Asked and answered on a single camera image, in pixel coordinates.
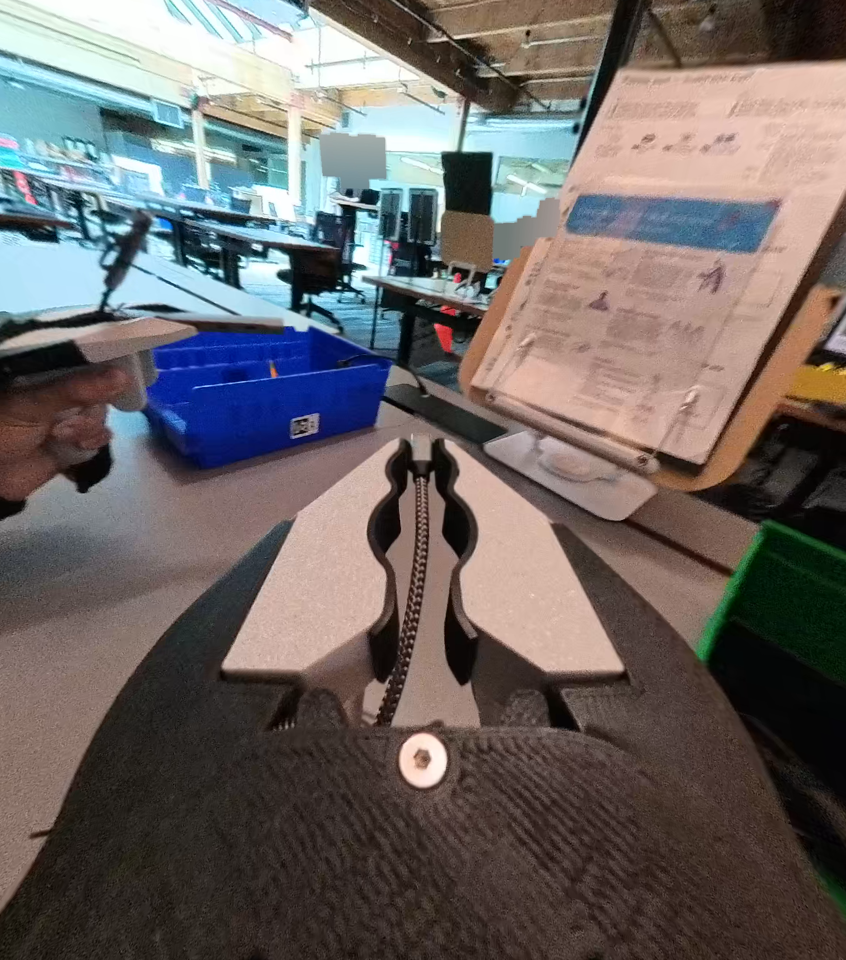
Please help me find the brown cork board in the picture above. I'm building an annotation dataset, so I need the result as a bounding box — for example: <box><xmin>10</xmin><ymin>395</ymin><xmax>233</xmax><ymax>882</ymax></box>
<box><xmin>440</xmin><ymin>212</ymin><xmax>496</xmax><ymax>273</ymax></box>

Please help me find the green plastic bin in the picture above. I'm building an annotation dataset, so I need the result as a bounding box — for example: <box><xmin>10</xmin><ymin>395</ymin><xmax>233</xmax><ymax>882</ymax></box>
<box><xmin>696</xmin><ymin>519</ymin><xmax>846</xmax><ymax>957</ymax></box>

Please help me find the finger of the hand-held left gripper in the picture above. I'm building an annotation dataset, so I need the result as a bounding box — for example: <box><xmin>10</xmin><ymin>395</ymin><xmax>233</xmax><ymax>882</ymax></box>
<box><xmin>0</xmin><ymin>317</ymin><xmax>200</xmax><ymax>369</ymax></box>
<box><xmin>14</xmin><ymin>302</ymin><xmax>187</xmax><ymax>325</ymax></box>

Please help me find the grey hub cable adapter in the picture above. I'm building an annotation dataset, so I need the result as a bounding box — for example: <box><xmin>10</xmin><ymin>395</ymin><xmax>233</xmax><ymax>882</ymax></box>
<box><xmin>99</xmin><ymin>210</ymin><xmax>155</xmax><ymax>312</ymax></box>

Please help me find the black flat panel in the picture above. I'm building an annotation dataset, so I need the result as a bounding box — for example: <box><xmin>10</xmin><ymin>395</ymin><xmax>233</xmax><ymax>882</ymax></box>
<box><xmin>381</xmin><ymin>378</ymin><xmax>508</xmax><ymax>445</ymax></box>

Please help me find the dark long table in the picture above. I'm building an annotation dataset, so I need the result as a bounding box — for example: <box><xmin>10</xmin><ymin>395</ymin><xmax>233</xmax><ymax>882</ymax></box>
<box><xmin>183</xmin><ymin>221</ymin><xmax>341</xmax><ymax>290</ymax></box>

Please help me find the black office chair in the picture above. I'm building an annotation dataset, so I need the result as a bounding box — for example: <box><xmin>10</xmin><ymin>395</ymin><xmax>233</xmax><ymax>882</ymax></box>
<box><xmin>278</xmin><ymin>212</ymin><xmax>367</xmax><ymax>331</ymax></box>

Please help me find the grey braided cable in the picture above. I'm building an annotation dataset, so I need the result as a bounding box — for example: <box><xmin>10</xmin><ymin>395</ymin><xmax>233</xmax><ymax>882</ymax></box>
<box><xmin>374</xmin><ymin>433</ymin><xmax>440</xmax><ymax>727</ymax></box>

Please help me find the wooden document stand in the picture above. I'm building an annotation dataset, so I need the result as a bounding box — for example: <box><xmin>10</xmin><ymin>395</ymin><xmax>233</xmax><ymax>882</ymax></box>
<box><xmin>459</xmin><ymin>56</ymin><xmax>846</xmax><ymax>494</ymax></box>

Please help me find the wooden table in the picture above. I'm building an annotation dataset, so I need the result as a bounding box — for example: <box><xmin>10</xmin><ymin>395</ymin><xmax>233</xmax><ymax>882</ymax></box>
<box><xmin>361</xmin><ymin>273</ymin><xmax>490</xmax><ymax>369</ymax></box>
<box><xmin>777</xmin><ymin>397</ymin><xmax>846</xmax><ymax>453</ymax></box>

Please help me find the blue plastic bin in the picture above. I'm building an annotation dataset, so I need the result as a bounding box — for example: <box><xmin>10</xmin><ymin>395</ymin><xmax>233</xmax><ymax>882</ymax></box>
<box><xmin>144</xmin><ymin>326</ymin><xmax>394</xmax><ymax>471</ymax></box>

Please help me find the person's left hand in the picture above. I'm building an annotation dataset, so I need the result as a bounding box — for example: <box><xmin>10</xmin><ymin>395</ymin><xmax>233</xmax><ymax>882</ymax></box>
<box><xmin>0</xmin><ymin>369</ymin><xmax>133</xmax><ymax>501</ymax></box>

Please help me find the yellow plastic bin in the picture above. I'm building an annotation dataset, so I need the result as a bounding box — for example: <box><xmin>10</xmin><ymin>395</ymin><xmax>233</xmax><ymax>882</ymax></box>
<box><xmin>789</xmin><ymin>363</ymin><xmax>846</xmax><ymax>404</ymax></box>

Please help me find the white stand base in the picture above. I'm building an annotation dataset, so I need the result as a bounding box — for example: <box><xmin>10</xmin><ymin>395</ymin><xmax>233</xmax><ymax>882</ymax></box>
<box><xmin>483</xmin><ymin>427</ymin><xmax>658</xmax><ymax>522</ymax></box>

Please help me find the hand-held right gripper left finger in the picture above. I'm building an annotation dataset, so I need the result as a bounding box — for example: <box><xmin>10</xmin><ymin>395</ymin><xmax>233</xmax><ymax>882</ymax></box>
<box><xmin>220</xmin><ymin>437</ymin><xmax>412</xmax><ymax>717</ymax></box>

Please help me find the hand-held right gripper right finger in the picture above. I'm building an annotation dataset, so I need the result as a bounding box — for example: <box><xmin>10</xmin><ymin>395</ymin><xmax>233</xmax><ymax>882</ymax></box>
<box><xmin>432</xmin><ymin>437</ymin><xmax>628</xmax><ymax>727</ymax></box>

